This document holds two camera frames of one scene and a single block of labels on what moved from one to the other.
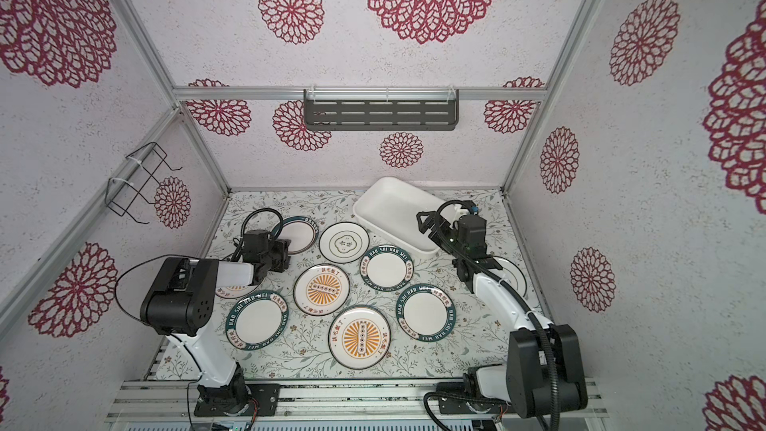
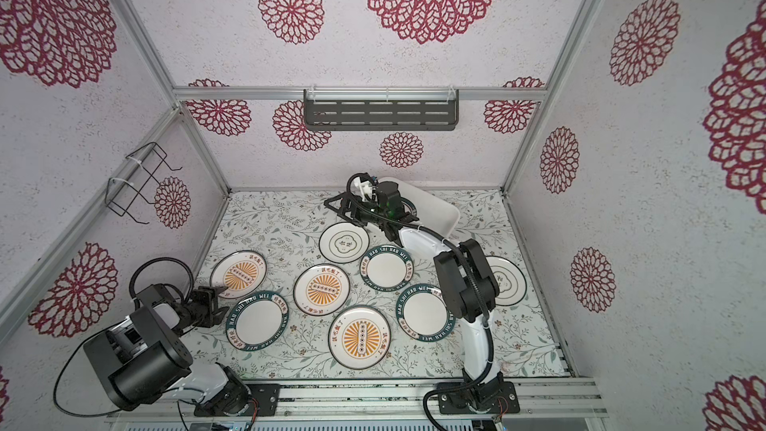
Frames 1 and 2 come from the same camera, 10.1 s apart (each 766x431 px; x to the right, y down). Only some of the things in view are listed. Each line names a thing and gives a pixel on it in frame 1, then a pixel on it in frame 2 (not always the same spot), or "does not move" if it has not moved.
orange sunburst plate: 321,289 does not move
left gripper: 282,245 -> 209,296
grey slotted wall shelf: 381,109 does not move
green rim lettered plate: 386,267 does not move
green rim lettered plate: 256,320 does not move
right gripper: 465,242 -> 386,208
